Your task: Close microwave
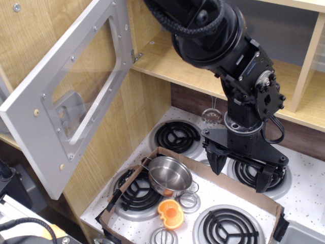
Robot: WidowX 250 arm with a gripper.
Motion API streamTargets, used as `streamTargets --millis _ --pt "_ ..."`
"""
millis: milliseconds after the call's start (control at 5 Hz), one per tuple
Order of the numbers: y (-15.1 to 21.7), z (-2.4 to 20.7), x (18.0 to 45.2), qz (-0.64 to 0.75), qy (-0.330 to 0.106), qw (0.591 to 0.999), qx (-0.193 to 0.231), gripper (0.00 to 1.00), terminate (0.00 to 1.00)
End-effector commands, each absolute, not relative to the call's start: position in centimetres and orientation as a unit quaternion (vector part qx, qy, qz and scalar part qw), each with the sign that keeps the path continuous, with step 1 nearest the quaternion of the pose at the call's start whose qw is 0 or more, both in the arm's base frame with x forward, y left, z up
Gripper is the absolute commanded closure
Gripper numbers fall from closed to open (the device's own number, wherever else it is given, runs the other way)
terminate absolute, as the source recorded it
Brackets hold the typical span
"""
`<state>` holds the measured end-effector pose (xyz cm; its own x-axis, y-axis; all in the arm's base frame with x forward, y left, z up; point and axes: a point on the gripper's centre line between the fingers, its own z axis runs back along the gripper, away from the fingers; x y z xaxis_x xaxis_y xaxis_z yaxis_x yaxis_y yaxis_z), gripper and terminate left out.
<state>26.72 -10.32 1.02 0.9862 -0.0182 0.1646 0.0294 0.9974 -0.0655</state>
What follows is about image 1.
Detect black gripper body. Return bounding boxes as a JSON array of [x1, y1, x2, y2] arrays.
[[202, 127, 289, 168]]

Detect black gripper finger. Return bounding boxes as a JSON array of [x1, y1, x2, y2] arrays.
[[256, 165, 285, 193], [204, 143, 230, 175]]

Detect grey toy microwave door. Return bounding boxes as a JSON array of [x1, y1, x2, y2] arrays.
[[1, 1, 134, 200]]

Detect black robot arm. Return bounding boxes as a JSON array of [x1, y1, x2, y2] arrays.
[[145, 1, 288, 193]]

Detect grey stove knob middle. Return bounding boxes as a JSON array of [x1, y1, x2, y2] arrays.
[[200, 160, 211, 167]]

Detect grey stove knob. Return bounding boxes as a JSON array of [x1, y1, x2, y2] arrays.
[[177, 192, 201, 214], [150, 227, 178, 244], [200, 160, 211, 167]]

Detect back right stove burner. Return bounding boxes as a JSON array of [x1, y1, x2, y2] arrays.
[[226, 159, 293, 200]]

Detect stove burner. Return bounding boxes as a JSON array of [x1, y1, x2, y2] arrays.
[[192, 204, 266, 244], [115, 169, 164, 222], [226, 159, 293, 200], [148, 119, 203, 159]]

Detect back left stove burner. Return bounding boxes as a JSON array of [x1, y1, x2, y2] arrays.
[[148, 119, 203, 159]]

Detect hanging metal strainer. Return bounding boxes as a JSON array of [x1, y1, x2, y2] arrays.
[[201, 97, 222, 126]]

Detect stainless steel pot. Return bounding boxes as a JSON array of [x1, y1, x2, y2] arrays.
[[141, 156, 199, 198]]

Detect grey stove knob centre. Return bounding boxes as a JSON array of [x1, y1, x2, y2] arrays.
[[177, 192, 201, 214]]

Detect front right stove burner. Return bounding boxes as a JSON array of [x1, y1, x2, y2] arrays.
[[192, 204, 266, 244]]

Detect orange plastic toy slice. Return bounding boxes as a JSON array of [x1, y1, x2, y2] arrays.
[[157, 199, 184, 230]]

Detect front left stove burner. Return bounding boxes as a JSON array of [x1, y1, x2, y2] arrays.
[[115, 169, 164, 222]]

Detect grey stove knob front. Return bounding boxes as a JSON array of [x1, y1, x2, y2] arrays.
[[150, 227, 178, 244]]

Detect brown cardboard tray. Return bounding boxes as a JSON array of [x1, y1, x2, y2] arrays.
[[94, 147, 288, 243]]

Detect grey wall phone holder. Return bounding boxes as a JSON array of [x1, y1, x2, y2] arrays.
[[54, 90, 86, 129]]

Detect black braided cable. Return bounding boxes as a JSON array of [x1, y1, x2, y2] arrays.
[[0, 217, 58, 244]]

